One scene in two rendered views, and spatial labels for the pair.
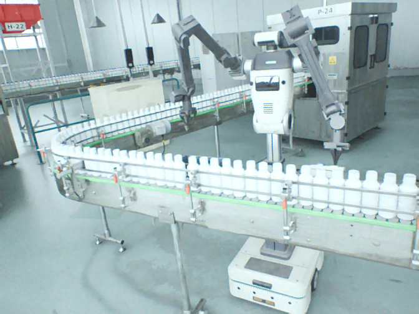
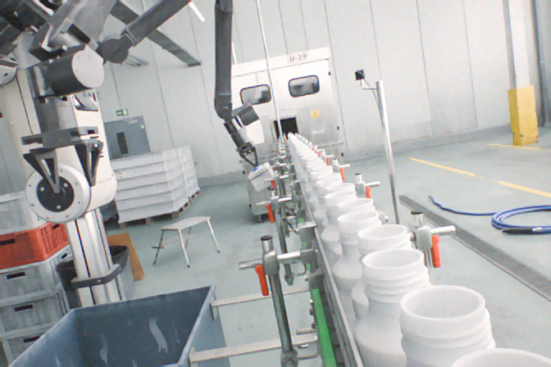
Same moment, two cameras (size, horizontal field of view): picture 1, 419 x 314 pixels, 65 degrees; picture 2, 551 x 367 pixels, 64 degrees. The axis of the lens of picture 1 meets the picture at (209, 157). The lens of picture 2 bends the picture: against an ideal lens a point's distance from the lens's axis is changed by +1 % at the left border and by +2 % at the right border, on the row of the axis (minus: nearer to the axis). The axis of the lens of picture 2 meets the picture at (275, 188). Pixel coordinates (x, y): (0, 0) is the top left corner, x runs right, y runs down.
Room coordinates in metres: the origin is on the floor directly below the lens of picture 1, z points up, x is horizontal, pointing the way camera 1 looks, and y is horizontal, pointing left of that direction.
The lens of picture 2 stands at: (2.04, 0.91, 1.26)
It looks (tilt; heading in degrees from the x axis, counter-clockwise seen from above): 8 degrees down; 242
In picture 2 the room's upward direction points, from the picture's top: 10 degrees counter-clockwise
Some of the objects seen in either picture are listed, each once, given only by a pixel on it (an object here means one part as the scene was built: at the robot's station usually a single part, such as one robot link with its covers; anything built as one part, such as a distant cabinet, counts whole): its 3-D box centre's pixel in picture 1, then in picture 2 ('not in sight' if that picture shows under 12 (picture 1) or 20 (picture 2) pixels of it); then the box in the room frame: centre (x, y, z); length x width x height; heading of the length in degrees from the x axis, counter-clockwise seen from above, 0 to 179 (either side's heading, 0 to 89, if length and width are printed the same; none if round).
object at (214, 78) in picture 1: (220, 75); not in sight; (7.82, -0.46, 0.96); 0.82 x 0.50 x 1.91; 132
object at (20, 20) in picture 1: (30, 76); not in sight; (7.37, 3.67, 1.40); 0.92 x 0.72 x 2.80; 132
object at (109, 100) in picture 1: (131, 117); not in sight; (5.74, 1.30, 0.59); 1.10 x 0.62 x 1.18; 132
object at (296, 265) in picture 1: (277, 253); not in sight; (1.94, -0.41, 0.24); 0.68 x 0.53 x 0.41; 150
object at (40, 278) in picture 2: not in sight; (38, 269); (2.16, -2.61, 0.55); 0.61 x 0.41 x 0.22; 67
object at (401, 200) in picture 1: (407, 197); not in sight; (1.04, -0.69, 1.08); 0.06 x 0.06 x 0.17
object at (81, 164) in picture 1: (75, 184); not in sight; (1.82, 0.82, 0.96); 0.23 x 0.10 x 0.27; 150
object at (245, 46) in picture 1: (245, 71); not in sight; (8.42, -1.13, 0.96); 0.82 x 0.50 x 1.91; 132
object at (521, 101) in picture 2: not in sight; (522, 115); (-6.40, -4.24, 0.55); 0.40 x 0.40 x 1.10; 60
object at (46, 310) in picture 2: not in sight; (45, 298); (2.16, -2.61, 0.33); 0.61 x 0.41 x 0.22; 66
